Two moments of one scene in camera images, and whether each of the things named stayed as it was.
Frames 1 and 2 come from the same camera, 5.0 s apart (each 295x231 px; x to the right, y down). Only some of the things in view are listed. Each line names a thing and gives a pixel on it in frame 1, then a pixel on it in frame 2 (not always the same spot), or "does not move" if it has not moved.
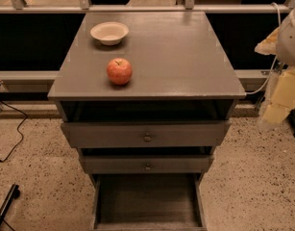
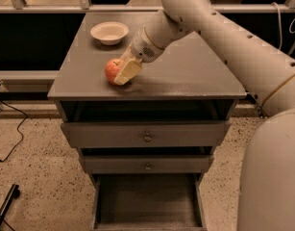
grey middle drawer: [151, 164] does not move
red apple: [119, 71] does not move
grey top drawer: [145, 134] does not move
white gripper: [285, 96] -> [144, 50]
